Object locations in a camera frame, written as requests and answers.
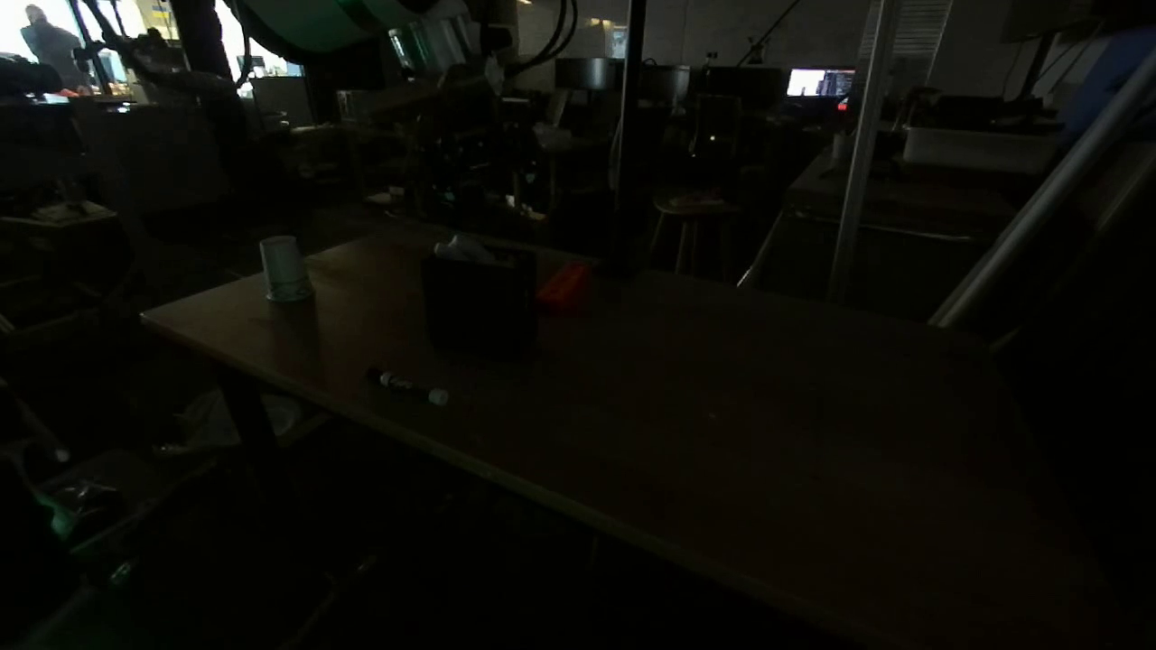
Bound white towel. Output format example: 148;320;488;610
429;232;516;268

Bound round stool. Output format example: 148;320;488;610
645;192;743;282

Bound black basket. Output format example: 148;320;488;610
419;238;542;359

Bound dark vertical pole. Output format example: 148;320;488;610
603;0;654;282

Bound slanted grey metal bar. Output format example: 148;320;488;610
923;48;1156;334

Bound red block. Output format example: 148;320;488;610
531;261;598;317

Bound black marker with white label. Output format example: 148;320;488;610
366;363;455;411

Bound lit computer monitor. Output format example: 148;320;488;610
784;60;864;104

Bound grey metal pole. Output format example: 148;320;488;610
822;0;907;304

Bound white paper cup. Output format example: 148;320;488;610
258;232;317;305

